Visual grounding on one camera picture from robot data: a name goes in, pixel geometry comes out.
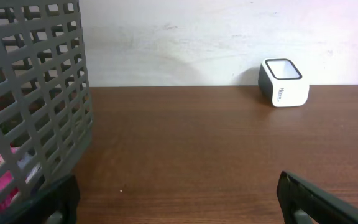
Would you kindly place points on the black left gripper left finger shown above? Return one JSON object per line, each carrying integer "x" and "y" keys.
{"x": 62, "y": 196}

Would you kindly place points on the grey plastic mesh basket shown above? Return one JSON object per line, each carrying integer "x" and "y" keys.
{"x": 45, "y": 99}

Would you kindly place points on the white barcode scanner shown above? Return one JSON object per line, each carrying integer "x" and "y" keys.
{"x": 281, "y": 82}

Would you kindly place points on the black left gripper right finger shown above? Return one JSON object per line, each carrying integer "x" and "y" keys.
{"x": 302, "y": 202}

